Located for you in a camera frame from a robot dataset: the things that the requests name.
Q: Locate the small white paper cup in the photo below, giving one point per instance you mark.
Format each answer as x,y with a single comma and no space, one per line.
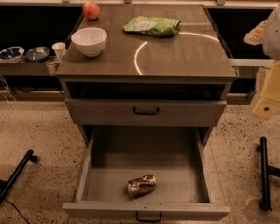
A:
59,49

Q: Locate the blue patterned bowl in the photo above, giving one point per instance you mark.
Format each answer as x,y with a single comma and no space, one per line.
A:
12,54

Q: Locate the black stand leg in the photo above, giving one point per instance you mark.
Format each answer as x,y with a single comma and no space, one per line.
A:
266,171
6,185

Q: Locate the closed grey top drawer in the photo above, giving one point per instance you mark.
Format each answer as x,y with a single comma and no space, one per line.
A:
145,112

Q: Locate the low side shelf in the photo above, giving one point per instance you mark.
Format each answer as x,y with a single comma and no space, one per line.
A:
27,68

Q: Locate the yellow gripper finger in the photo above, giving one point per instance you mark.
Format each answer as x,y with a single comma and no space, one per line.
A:
255,36
268,102

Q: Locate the red apple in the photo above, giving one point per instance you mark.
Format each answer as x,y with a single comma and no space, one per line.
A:
91,11

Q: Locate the black stand leg left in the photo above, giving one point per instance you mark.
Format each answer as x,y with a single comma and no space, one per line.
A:
6,185

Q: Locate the black stand leg right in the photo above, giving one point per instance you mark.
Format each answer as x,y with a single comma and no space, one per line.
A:
266,171

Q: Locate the crushed orange soda can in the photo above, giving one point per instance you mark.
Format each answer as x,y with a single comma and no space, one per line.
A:
142,185

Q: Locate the green chip bag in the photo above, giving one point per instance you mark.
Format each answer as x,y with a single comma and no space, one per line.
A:
156,26

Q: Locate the grey drawer cabinet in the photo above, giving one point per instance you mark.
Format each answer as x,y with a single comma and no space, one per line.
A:
189,66

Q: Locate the open grey middle drawer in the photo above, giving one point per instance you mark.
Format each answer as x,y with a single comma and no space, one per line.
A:
117,154

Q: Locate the dark blue bowl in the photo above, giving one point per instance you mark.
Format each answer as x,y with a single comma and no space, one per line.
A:
37,54

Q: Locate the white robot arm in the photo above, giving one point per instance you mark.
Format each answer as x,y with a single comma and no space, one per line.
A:
267,33

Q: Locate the white ceramic bowl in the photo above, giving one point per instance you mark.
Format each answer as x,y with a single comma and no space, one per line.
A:
90,41

